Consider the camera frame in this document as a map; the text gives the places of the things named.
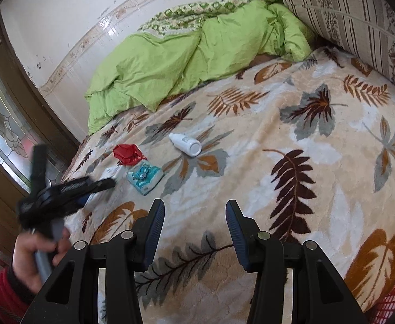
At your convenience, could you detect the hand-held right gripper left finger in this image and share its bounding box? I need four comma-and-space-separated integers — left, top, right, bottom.
22, 198, 166, 324

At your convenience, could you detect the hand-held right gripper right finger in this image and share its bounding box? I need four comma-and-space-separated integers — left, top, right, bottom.
225, 200, 368, 324

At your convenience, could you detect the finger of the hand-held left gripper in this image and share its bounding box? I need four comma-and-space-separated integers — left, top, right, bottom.
77, 177, 116, 207

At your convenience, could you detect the red wrapper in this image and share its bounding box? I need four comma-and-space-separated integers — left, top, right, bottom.
113, 144, 147, 165

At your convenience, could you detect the teal blister packet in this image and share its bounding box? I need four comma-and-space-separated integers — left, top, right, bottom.
127, 161, 165, 195

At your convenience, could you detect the small white plastic bottle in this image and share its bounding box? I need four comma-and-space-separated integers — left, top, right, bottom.
168, 133, 202, 157

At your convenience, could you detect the person's left forearm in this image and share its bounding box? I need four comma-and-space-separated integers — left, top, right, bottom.
0, 266, 40, 324

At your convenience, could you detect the person's left hand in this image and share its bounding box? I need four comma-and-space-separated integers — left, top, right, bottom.
12, 228, 72, 294

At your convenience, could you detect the wooden door with patterned glass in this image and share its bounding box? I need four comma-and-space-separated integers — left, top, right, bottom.
0, 10, 80, 264

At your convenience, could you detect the green quilt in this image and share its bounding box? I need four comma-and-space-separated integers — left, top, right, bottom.
84, 0, 314, 136

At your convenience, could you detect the green and white patterned blanket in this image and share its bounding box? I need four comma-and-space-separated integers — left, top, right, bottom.
137, 0, 282, 36

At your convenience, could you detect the thin white cable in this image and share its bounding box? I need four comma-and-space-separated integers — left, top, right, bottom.
301, 4, 395, 47

